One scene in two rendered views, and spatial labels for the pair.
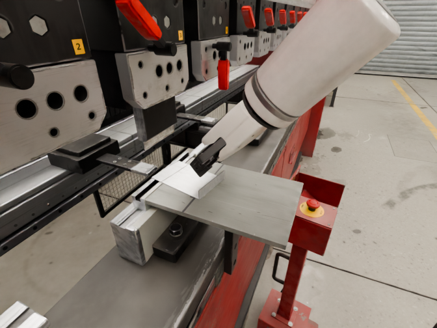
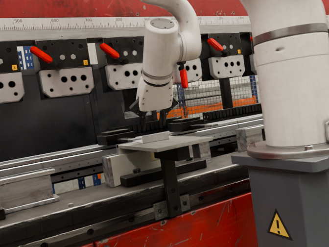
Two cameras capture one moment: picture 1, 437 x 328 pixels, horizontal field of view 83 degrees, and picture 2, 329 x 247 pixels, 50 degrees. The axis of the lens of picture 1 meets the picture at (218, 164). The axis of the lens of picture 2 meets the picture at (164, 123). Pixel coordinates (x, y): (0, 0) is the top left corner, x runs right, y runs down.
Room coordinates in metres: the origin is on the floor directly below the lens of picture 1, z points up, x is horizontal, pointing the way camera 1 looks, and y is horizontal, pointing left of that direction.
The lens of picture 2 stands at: (-0.44, -0.67, 1.11)
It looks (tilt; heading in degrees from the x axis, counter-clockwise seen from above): 3 degrees down; 37
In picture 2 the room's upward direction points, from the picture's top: 8 degrees counter-clockwise
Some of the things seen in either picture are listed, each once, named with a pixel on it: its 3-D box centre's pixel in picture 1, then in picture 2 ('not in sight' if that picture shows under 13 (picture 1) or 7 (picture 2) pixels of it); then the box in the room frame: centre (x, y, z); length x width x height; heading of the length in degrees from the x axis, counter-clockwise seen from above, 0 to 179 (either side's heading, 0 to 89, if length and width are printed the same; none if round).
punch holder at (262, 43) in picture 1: (253, 28); (259, 54); (0.98, -0.12, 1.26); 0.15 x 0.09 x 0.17; 156
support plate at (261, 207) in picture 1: (227, 192); (163, 142); (0.39, -0.02, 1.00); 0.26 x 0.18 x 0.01; 66
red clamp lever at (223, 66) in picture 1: (221, 66); (182, 74); (0.57, -0.01, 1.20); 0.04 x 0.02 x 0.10; 66
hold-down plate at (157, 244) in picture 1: (199, 208); (165, 171); (0.47, 0.05, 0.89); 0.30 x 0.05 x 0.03; 156
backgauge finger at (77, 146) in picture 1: (106, 155); (123, 136); (0.52, 0.26, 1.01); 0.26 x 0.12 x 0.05; 66
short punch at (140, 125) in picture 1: (157, 118); (136, 102); (0.45, 0.12, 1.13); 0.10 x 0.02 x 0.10; 156
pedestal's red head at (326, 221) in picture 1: (310, 207); not in sight; (0.63, -0.31, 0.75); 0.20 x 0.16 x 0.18; 148
